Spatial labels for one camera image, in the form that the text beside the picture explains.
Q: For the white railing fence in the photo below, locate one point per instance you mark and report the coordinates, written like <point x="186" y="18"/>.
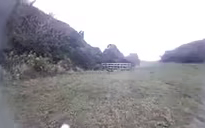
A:
<point x="116" y="65"/>

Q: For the dark hedge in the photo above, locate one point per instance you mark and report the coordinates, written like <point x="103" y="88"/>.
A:
<point x="190" y="51"/>

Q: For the robot's own part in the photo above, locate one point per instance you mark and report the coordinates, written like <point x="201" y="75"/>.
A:
<point x="65" y="126"/>

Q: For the pale green bushes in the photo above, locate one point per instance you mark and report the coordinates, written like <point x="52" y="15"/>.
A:
<point x="30" y="65"/>

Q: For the green grass field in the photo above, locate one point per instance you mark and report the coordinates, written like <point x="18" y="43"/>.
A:
<point x="123" y="96"/>

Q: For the row of dark trees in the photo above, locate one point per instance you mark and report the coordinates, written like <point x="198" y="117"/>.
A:
<point x="46" y="36"/>

